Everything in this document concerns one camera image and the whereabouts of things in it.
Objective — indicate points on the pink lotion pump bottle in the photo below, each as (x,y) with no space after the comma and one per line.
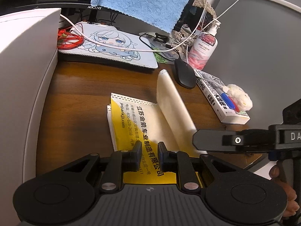
(203,47)

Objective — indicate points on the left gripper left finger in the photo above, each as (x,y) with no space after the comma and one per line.
(117,164)

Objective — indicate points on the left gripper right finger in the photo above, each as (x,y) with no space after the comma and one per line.
(182,165)

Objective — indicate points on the grey refrigerator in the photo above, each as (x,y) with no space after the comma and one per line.
(259,50)

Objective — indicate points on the red marker pen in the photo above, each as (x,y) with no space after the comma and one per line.
(235,105)

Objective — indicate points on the black computer mouse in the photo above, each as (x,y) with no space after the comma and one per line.
(184,74)

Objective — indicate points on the white cardboard box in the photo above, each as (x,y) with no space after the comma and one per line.
(29,57)

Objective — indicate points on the round rope framed mirror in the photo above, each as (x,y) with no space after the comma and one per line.
(200,18)

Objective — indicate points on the anime print mouse pad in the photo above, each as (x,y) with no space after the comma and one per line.
(106,42)

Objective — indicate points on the white yellow shopping bag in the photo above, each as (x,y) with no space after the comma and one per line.
(167,120)

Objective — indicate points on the blue marker pen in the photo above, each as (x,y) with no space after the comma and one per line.
(227,100)

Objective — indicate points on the person right hand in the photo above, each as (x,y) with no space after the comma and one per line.
(292,206)

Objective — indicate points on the black white book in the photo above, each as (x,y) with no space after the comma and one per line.
(212,87)

